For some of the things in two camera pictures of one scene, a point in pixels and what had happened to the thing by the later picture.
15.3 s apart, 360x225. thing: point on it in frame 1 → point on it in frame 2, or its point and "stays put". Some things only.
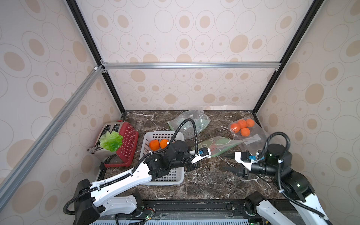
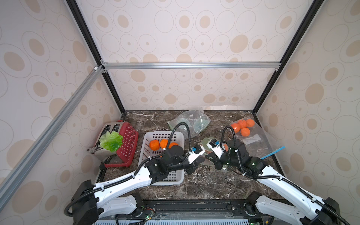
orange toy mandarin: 163,143 stays put
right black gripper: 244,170 → 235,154
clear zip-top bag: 201,119 stays put
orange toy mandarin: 154,145 stays put
